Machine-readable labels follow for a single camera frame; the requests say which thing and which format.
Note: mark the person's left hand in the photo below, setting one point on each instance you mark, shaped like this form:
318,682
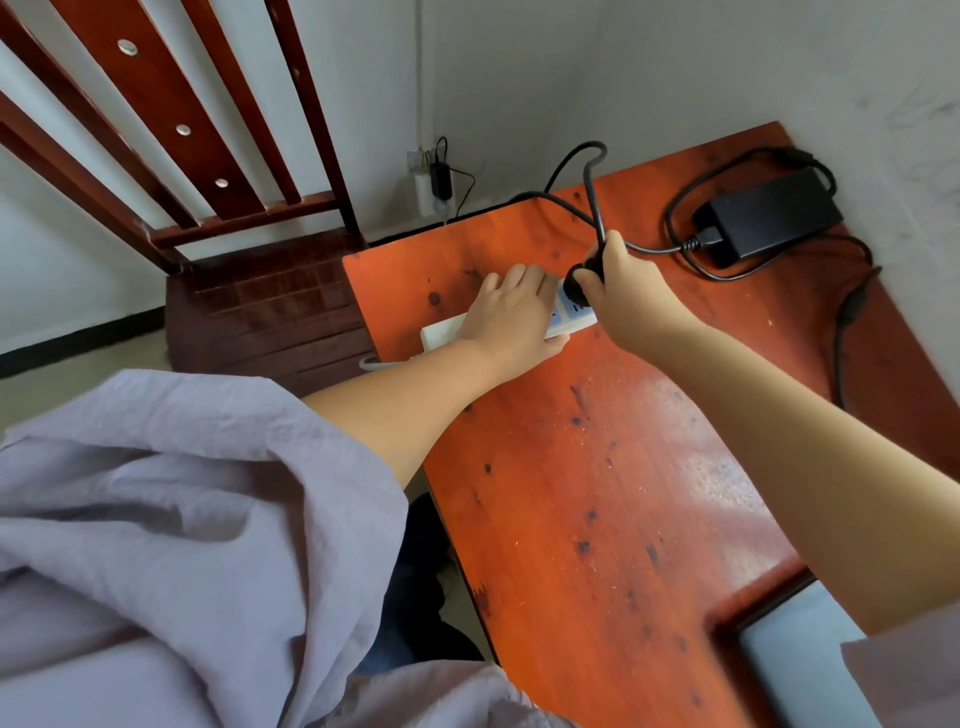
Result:
510,330

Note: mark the person's left forearm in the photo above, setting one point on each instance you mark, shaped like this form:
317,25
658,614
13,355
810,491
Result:
405,405

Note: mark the person's right thumb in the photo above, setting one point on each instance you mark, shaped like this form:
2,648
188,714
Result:
588,285

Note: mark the black power adapter brick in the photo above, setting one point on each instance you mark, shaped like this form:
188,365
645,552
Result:
772,214

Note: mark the person's left thumb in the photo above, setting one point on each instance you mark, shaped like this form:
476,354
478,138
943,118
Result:
556,345

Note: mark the red-brown wooden chair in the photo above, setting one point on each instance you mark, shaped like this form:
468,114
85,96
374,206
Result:
157,97

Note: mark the person's dark trousers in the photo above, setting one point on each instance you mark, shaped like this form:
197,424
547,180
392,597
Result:
420,600

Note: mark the person's right hand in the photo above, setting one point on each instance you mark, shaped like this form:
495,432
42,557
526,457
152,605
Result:
637,300

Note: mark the white wall socket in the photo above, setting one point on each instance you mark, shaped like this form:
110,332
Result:
420,187

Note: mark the small black wall charger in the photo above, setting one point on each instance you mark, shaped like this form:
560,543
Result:
441,180

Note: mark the person's left middle finger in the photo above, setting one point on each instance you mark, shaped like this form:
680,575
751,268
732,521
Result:
534,280

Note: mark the white power strip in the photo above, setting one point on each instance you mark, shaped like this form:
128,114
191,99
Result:
442,330

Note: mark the person's pale lilac shirt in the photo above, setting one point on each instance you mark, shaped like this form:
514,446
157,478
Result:
187,525

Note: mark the person's left little finger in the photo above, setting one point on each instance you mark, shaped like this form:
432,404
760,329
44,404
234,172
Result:
489,286

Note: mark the person's right forearm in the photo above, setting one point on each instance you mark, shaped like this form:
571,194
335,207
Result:
825,480

